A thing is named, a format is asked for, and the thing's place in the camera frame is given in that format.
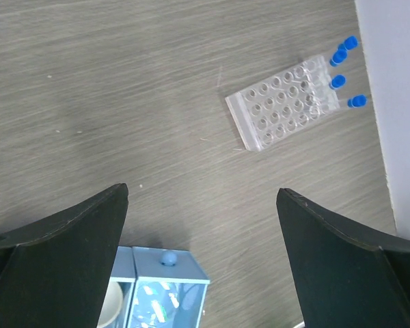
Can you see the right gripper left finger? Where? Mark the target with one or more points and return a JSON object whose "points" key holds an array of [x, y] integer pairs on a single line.
{"points": [[54, 272]]}

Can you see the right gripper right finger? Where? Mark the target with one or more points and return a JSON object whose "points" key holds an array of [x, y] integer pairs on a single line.
{"points": [[346, 274]]}

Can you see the white ceramic crucible cup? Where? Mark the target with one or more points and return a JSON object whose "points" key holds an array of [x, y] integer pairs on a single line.
{"points": [[112, 305]]}

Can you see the clear plastic funnel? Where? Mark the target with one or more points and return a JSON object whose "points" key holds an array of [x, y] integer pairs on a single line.
{"points": [[167, 304]]}

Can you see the blue compartment organizer tray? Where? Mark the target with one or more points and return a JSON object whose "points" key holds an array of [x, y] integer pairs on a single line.
{"points": [[133, 265]]}

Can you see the blue capped test tube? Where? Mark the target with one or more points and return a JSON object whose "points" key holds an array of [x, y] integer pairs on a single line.
{"points": [[338, 57], [357, 101], [349, 44], [337, 82]]}

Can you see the clear test tube rack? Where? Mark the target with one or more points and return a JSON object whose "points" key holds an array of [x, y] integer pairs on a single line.
{"points": [[283, 104]]}

